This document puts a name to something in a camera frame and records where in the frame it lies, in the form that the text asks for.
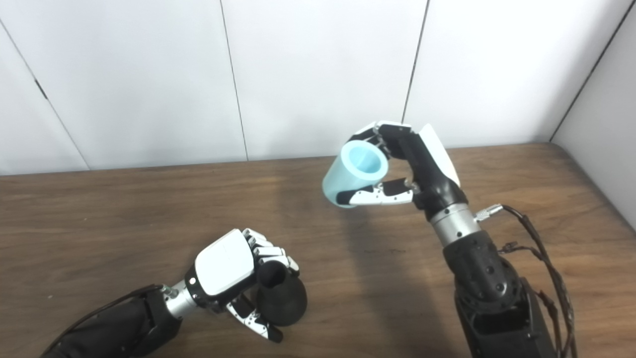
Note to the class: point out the white and black left hand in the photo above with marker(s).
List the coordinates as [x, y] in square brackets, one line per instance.
[223, 263]

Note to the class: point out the white and black right hand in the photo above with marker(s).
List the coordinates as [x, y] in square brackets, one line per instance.
[427, 169]

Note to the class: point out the black funnel-shaped nozzle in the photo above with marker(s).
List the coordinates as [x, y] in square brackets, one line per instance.
[283, 301]

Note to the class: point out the light blue cylinder cup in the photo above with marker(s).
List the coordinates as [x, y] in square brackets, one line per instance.
[348, 174]

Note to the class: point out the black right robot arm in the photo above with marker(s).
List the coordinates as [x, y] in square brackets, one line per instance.
[487, 283]

